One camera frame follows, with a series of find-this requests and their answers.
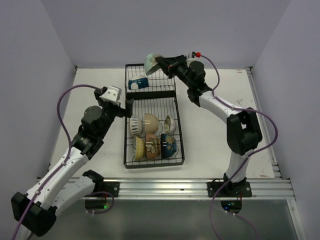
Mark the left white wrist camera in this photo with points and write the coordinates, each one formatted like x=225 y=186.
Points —
x=112 y=95

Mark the white bowl blue stripes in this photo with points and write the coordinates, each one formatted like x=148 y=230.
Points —
x=135 y=125

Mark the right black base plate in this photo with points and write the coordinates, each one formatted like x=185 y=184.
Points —
x=231 y=190

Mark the white scalloped patterned bowl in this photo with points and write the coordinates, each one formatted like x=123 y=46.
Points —
x=169 y=125

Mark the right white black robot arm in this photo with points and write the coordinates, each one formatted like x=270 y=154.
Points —
x=243 y=132

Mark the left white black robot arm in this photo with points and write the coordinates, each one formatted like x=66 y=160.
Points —
x=34 y=209

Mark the dark blue floral bowl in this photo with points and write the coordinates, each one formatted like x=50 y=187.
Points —
x=168 y=146

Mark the teal white dotted bowl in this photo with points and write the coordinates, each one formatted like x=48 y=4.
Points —
x=138 y=82

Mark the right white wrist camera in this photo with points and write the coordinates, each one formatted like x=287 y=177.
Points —
x=192 y=55

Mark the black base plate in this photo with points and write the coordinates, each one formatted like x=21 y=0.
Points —
x=112 y=187
x=231 y=190

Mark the aluminium mounting rail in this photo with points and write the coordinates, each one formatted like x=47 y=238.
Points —
x=197 y=189

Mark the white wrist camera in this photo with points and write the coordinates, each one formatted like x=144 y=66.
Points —
x=192 y=55
x=112 y=95

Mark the mint green floral bowl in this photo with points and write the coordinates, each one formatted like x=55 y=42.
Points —
x=151 y=64

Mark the yellow green patterned bowl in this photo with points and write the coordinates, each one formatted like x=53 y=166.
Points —
x=139 y=148

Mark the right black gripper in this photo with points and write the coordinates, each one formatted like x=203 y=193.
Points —
x=169 y=65

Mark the black wire dish rack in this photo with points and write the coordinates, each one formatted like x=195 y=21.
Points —
x=160 y=99

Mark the beige plain bowl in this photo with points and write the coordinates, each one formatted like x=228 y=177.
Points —
x=151 y=123

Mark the pink floral bowl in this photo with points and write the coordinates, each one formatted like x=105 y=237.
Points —
x=152 y=146

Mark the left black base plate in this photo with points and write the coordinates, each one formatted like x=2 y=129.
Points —
x=112 y=187

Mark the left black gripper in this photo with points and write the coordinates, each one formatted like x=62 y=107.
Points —
x=121 y=111

